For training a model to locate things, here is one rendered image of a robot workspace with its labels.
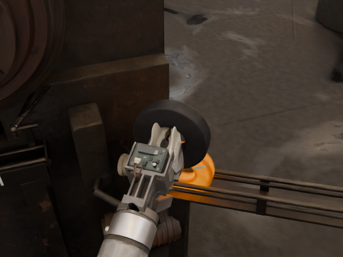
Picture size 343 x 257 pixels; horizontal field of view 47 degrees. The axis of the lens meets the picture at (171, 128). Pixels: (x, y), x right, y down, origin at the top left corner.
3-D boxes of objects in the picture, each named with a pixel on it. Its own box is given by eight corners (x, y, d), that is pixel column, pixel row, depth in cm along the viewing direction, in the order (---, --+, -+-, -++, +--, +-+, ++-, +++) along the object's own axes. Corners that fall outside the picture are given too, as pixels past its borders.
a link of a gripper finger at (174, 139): (187, 109, 72) (173, 151, 67) (188, 127, 77) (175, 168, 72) (171, 106, 73) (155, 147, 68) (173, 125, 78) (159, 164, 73)
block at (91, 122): (80, 166, 118) (66, 104, 103) (106, 160, 120) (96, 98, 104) (85, 193, 111) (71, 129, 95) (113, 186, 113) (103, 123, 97)
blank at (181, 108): (132, 95, 77) (125, 104, 74) (210, 101, 72) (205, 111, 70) (143, 154, 86) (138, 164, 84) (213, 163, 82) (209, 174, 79)
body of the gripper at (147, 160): (176, 146, 66) (154, 212, 60) (179, 171, 73) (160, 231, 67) (133, 137, 68) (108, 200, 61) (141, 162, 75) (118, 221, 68)
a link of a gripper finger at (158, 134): (171, 106, 73) (156, 147, 68) (173, 125, 78) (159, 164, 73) (155, 103, 74) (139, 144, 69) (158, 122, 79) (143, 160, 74)
